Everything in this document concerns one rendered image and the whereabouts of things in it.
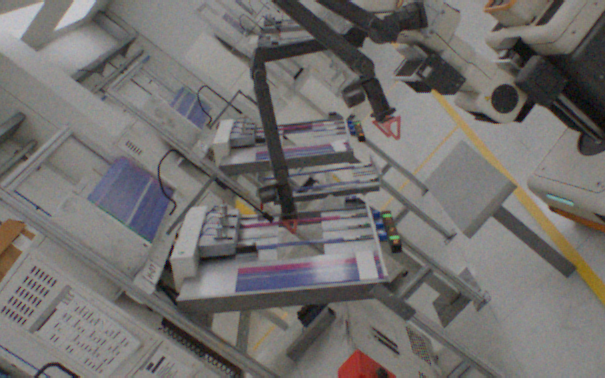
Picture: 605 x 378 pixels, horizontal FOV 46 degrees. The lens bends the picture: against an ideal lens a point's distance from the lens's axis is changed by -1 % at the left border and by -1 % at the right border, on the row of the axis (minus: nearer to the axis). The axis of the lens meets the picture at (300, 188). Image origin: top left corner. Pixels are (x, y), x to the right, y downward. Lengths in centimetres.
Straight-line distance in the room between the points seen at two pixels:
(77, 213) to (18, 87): 354
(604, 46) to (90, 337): 200
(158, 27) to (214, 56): 329
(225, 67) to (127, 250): 491
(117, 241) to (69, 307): 27
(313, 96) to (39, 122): 276
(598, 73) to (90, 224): 178
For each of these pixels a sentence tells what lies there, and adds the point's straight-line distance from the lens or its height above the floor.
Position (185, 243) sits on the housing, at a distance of 270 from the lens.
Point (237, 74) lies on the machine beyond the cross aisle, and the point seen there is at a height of 120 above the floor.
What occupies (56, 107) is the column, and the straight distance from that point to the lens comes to 592.
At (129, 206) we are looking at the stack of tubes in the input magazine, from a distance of 267.
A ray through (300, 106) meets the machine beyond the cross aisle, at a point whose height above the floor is 51.
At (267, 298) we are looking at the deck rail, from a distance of 242.
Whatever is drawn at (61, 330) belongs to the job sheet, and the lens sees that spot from 260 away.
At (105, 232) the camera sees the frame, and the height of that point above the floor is 154.
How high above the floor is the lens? 167
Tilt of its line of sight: 13 degrees down
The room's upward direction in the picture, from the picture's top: 53 degrees counter-clockwise
